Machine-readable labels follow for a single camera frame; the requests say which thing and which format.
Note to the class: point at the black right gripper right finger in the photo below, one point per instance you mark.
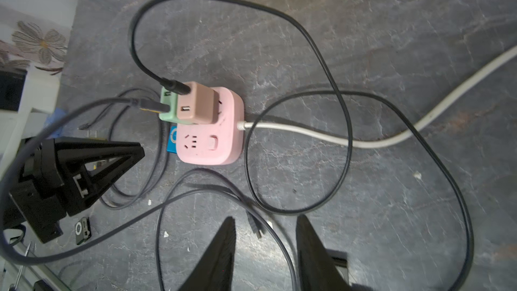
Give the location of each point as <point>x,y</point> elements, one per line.
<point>316,269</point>

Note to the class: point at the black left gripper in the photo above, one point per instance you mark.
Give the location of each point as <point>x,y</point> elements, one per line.
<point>90,167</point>

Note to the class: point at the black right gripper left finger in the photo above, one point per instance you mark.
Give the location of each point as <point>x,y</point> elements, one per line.
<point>214,270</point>

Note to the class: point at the green usb charger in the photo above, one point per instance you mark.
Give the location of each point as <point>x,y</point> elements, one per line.
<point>167,107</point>

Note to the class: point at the beige usb charger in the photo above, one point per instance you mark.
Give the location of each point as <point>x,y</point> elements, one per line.
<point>200,106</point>

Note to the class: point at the black mp3 player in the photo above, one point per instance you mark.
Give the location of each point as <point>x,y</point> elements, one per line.
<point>339,258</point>
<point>82,231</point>

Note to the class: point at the silver surgical scissors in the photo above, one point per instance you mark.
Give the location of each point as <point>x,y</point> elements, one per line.
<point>14,286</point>

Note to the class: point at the blue mp3 player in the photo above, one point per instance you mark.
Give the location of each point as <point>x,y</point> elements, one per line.
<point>171,144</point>

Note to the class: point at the pink power strip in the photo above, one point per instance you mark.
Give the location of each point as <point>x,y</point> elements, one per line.
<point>215,144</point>

